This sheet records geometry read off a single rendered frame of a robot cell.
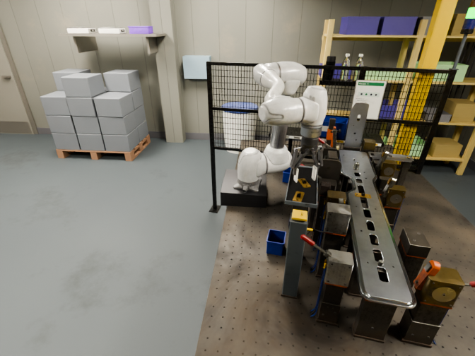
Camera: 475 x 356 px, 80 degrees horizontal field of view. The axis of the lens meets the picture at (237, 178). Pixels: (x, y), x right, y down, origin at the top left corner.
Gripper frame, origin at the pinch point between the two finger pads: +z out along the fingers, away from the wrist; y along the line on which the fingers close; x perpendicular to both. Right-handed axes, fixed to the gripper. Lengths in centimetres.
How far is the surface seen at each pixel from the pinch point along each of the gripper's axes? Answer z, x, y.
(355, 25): -62, 229, 150
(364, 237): 20.2, -25.3, 20.2
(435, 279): 14, -56, 27
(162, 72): 5, 368, -80
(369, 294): 20, -53, 4
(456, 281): 14, -58, 33
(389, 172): 22, 32, 75
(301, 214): 4.2, -23.9, -11.0
